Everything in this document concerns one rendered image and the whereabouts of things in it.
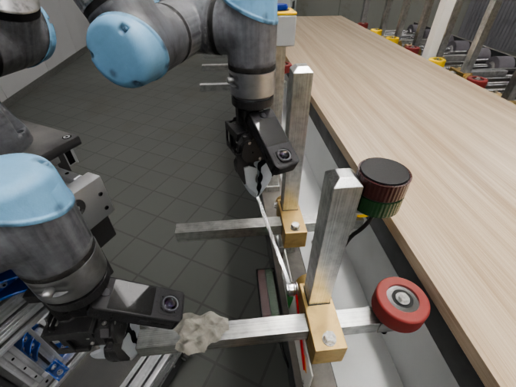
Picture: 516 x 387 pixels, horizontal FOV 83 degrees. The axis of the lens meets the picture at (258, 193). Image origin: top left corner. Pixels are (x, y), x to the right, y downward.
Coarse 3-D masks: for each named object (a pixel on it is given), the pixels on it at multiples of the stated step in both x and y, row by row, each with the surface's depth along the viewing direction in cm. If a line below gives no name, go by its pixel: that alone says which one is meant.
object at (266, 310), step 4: (260, 272) 73; (264, 272) 73; (260, 276) 72; (264, 276) 72; (260, 280) 71; (264, 280) 71; (260, 284) 70; (264, 284) 70; (260, 288) 69; (264, 288) 69; (260, 292) 69; (264, 292) 69; (260, 296) 68; (264, 296) 68; (264, 300) 67; (268, 300) 67; (264, 304) 66; (268, 304) 66; (264, 308) 65; (268, 308) 65; (264, 312) 65; (268, 312) 65; (264, 316) 64; (268, 316) 64
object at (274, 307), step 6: (270, 270) 73; (270, 276) 72; (270, 282) 71; (270, 288) 69; (270, 294) 68; (270, 300) 67; (276, 300) 67; (270, 306) 66; (276, 306) 66; (276, 312) 65
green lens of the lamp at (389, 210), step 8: (360, 200) 34; (368, 200) 34; (400, 200) 33; (360, 208) 35; (368, 208) 34; (376, 208) 34; (384, 208) 33; (392, 208) 34; (376, 216) 34; (384, 216) 34; (392, 216) 35
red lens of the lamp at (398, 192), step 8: (360, 176) 33; (368, 184) 32; (376, 184) 32; (408, 184) 32; (368, 192) 33; (376, 192) 32; (384, 192) 32; (392, 192) 32; (400, 192) 32; (376, 200) 33; (384, 200) 33; (392, 200) 33
